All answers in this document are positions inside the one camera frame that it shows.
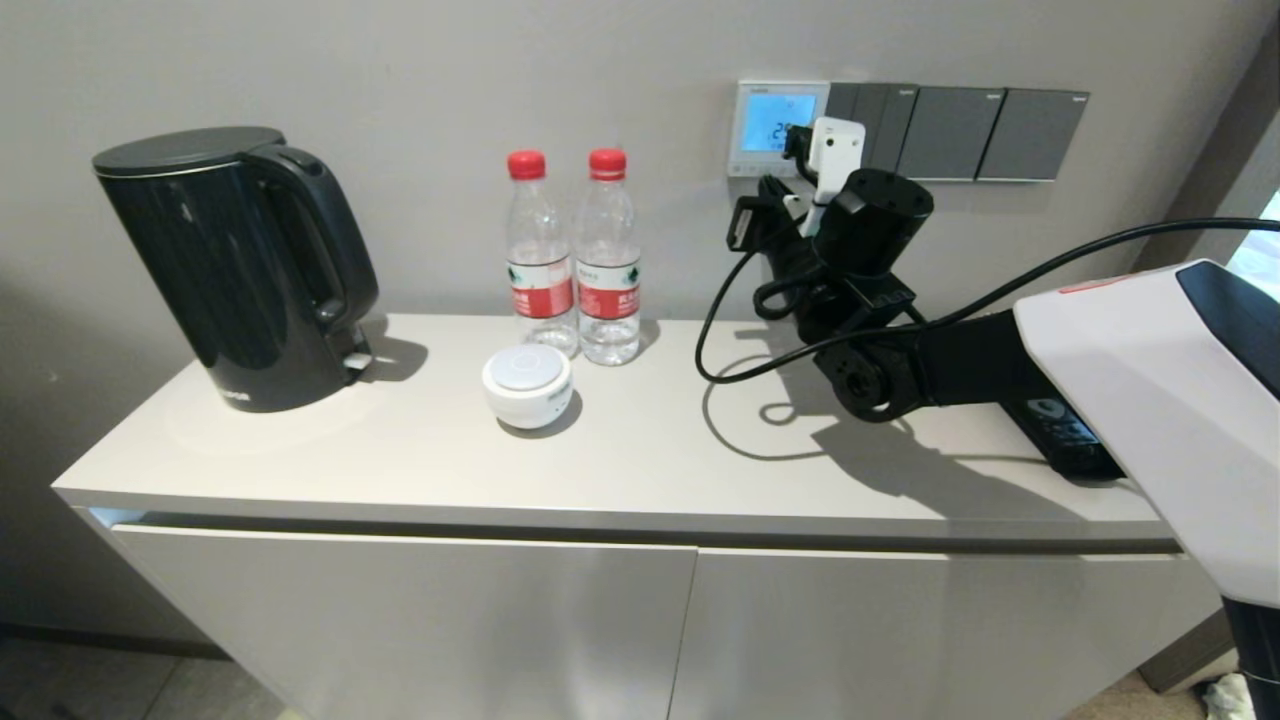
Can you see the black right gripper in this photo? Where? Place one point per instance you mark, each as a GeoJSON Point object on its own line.
{"type": "Point", "coordinates": [870, 235]}

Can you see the wall thermostat with screen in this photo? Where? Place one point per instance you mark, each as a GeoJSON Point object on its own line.
{"type": "Point", "coordinates": [755, 110]}

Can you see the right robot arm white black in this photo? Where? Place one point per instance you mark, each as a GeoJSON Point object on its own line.
{"type": "Point", "coordinates": [1130, 400]}

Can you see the black remote control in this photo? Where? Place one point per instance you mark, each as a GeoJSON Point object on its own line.
{"type": "Point", "coordinates": [1070, 440]}

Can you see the clear water bottle red cap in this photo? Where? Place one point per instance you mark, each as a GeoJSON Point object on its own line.
{"type": "Point", "coordinates": [607, 290]}
{"type": "Point", "coordinates": [541, 290]}

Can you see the beige sideboard cabinet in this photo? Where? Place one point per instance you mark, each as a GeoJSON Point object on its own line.
{"type": "Point", "coordinates": [600, 440]}

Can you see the beige cabinet door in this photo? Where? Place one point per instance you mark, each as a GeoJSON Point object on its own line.
{"type": "Point", "coordinates": [930, 640]}
{"type": "Point", "coordinates": [420, 620]}

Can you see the black electric kettle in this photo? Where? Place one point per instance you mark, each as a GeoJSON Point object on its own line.
{"type": "Point", "coordinates": [225, 280]}

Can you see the white crumpled bag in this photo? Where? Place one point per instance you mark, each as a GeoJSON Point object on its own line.
{"type": "Point", "coordinates": [1220, 700]}

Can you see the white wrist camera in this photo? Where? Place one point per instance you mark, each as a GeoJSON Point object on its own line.
{"type": "Point", "coordinates": [835, 150]}

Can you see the grey triple rocker wall switch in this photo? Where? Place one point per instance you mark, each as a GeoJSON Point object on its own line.
{"type": "Point", "coordinates": [890, 130]}

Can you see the grey single rocker wall switch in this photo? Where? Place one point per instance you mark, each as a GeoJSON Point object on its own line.
{"type": "Point", "coordinates": [1035, 135]}
{"type": "Point", "coordinates": [950, 130]}

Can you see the brown door frame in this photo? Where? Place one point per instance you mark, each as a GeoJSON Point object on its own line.
{"type": "Point", "coordinates": [1225, 150]}

